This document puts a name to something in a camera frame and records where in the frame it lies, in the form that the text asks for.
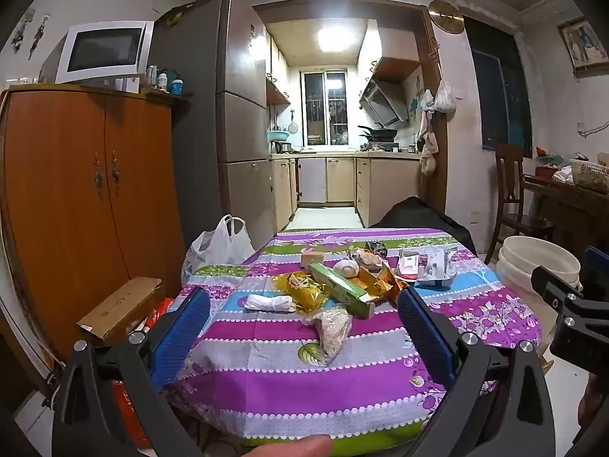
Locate person's left hand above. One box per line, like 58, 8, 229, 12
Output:
242, 435, 335, 457

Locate dark wall ornament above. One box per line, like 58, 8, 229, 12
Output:
29, 13, 52, 60
10, 8, 36, 54

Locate dark window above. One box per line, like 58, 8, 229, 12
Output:
464, 16, 534, 158

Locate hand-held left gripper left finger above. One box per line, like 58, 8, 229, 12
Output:
51, 288, 212, 457

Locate kitchen wall cabinet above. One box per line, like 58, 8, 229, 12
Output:
264, 29, 292, 105

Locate dark wooden dining table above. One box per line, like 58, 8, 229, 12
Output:
523, 174, 609, 267

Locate hanging white plastic bag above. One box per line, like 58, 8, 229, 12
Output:
434, 78, 458, 115

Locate white microwave oven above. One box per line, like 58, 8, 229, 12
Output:
40, 20, 155, 84

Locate woven basket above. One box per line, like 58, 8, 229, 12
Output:
568, 159, 609, 194

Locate green cardboard box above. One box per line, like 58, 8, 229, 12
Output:
309, 263, 376, 320

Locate floral striped tablecloth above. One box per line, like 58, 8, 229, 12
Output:
162, 227, 543, 453

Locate red plastic bag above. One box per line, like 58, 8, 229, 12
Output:
110, 378, 153, 449

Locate white tissue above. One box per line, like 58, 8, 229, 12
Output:
246, 294, 293, 313

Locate gold cardboard box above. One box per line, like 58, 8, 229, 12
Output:
357, 267, 410, 305

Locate steel range hood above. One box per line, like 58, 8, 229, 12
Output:
359, 80, 410, 127

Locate beige kitchen base cabinets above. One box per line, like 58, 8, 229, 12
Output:
271, 155, 422, 227

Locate clear bag of grains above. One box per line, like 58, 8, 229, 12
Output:
304, 307, 354, 360

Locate framed wall picture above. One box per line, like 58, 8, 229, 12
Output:
556, 16, 609, 77

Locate dark wooden chair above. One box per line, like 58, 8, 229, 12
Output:
488, 143, 555, 265

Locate black wok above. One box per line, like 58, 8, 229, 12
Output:
358, 124, 398, 141

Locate crumpled brown wrapper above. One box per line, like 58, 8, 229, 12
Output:
349, 248, 388, 270

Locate round gold wall clock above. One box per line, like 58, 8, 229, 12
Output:
427, 0, 464, 35

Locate black cloth bag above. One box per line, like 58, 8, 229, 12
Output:
368, 196, 478, 255

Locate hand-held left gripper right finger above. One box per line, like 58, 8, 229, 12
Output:
398, 288, 556, 457

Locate grey refrigerator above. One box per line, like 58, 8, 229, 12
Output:
147, 0, 277, 248

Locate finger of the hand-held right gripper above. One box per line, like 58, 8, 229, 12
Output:
581, 246, 609, 298
531, 265, 609, 373

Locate orange white paper bag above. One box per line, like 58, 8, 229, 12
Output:
396, 249, 422, 281

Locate kitchen ceiling light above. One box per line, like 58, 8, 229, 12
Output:
316, 24, 355, 53

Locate hanging beige bag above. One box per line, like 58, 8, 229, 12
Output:
418, 131, 439, 177

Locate brown cardboard box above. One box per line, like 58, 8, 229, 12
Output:
76, 276, 163, 346

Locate white plastic bucket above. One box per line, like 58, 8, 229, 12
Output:
496, 235, 583, 293

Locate yellow snack packet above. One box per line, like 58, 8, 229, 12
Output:
272, 271, 334, 312

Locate orange wooden cabinet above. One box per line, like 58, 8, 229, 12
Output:
0, 85, 191, 363

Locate kitchen window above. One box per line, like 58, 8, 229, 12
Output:
300, 70, 350, 146

